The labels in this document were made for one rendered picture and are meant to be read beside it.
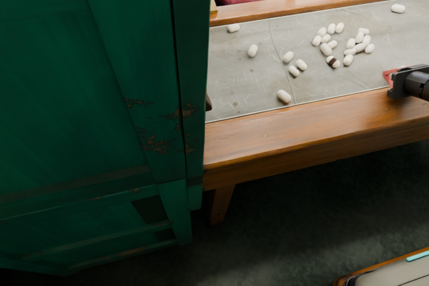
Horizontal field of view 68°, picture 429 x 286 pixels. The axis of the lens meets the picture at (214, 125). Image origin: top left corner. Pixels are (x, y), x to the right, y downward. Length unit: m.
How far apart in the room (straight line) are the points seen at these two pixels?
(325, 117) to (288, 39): 0.27
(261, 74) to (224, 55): 0.11
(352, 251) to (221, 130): 0.99
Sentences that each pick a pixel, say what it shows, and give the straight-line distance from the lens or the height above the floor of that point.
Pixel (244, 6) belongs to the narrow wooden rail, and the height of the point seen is 0.76.
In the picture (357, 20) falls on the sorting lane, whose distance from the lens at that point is 1.09.
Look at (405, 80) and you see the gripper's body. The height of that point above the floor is 0.83.
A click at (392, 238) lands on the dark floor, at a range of 1.65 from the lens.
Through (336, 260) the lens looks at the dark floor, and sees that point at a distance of 1.52.
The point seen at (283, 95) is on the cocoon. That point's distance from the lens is 0.80.
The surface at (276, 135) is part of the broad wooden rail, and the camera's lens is 0.73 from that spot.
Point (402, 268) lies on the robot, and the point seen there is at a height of 0.27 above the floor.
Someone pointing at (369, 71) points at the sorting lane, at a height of 0.74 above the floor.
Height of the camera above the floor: 1.40
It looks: 62 degrees down
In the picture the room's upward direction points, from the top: 6 degrees clockwise
